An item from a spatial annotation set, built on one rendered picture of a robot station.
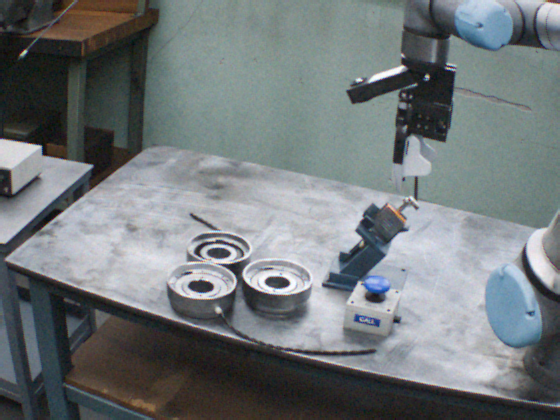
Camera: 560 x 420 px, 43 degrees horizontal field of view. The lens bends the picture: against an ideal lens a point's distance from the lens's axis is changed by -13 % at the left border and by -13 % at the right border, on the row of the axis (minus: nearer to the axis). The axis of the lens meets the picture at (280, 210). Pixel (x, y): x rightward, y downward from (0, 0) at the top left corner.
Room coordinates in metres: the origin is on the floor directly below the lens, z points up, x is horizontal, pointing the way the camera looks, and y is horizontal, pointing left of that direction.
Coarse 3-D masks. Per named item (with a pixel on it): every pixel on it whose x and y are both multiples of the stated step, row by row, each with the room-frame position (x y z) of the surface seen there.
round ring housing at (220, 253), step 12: (192, 240) 1.14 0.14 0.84; (204, 240) 1.15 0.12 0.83; (228, 240) 1.16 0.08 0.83; (240, 240) 1.16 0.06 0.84; (192, 252) 1.11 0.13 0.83; (204, 252) 1.11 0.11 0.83; (216, 252) 1.14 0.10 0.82; (228, 252) 1.13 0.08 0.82; (228, 264) 1.07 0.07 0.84; (240, 264) 1.08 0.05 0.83; (240, 276) 1.09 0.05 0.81
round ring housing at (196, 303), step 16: (176, 272) 1.04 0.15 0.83; (192, 272) 1.05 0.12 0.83; (208, 272) 1.05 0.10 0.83; (224, 272) 1.05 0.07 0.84; (192, 288) 1.03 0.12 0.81; (208, 288) 1.03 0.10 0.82; (176, 304) 0.97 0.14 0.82; (192, 304) 0.96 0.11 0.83; (208, 304) 0.96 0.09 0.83; (224, 304) 0.98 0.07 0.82
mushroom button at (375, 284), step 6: (372, 276) 1.01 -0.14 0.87; (378, 276) 1.01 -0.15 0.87; (366, 282) 0.99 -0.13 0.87; (372, 282) 0.99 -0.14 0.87; (378, 282) 0.99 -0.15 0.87; (384, 282) 0.99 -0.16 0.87; (366, 288) 0.99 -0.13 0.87; (372, 288) 0.98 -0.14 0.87; (378, 288) 0.98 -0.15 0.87; (384, 288) 0.98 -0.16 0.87; (372, 294) 1.00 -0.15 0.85; (378, 294) 0.99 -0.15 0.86
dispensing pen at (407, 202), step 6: (408, 198) 1.11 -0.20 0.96; (390, 204) 1.13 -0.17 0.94; (402, 204) 1.12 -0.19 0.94; (408, 204) 1.11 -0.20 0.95; (414, 204) 1.11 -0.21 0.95; (396, 210) 1.12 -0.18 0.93; (402, 210) 1.11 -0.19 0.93; (372, 216) 1.14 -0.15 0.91; (402, 216) 1.12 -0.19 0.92; (360, 246) 1.13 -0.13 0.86; (354, 252) 1.13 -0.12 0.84; (348, 258) 1.13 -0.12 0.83
